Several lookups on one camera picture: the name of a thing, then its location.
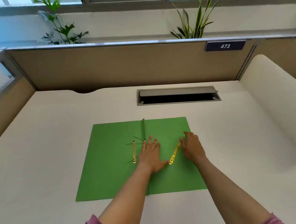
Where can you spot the cream curved paper sheet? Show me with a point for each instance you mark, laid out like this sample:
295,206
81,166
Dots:
276,101

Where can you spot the person's right hand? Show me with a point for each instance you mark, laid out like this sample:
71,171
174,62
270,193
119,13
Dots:
192,146

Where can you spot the snake plant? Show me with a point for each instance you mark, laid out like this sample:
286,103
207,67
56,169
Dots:
198,21

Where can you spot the green folder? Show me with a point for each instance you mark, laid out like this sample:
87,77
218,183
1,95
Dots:
106,169

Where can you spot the broad-leaf green plant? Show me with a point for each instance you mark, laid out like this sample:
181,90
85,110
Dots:
64,30

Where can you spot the dark blue number plate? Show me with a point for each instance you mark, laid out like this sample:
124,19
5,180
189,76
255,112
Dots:
224,46

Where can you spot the person's left forearm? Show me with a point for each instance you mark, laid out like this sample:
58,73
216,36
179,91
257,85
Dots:
128,195

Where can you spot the person's left hand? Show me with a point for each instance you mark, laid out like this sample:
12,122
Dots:
150,157

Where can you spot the yellow metal fastener bar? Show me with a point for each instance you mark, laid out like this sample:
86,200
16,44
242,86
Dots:
175,153

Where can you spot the pink right sleeve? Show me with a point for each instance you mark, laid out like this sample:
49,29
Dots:
274,220

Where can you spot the person's right forearm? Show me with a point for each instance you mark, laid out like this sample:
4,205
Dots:
227,193

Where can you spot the narrow beige partition panel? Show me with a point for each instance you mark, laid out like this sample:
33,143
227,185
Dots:
283,58

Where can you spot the yellow fastener strip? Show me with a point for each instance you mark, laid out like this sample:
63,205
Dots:
133,152

